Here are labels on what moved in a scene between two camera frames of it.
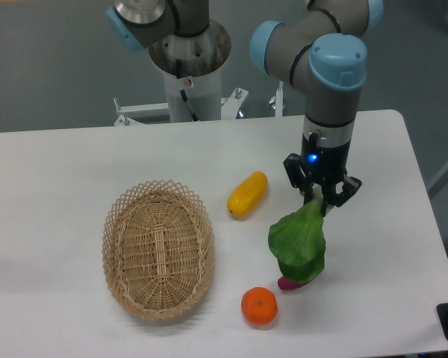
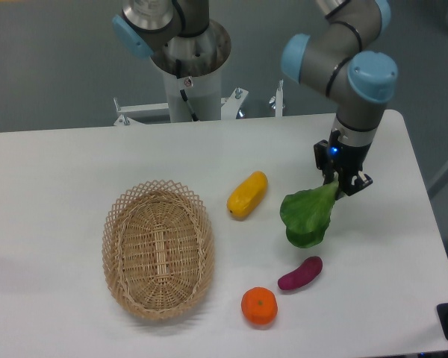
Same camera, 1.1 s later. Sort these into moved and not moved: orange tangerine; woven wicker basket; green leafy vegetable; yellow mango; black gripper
Moved: green leafy vegetable; black gripper
Not moved: woven wicker basket; yellow mango; orange tangerine
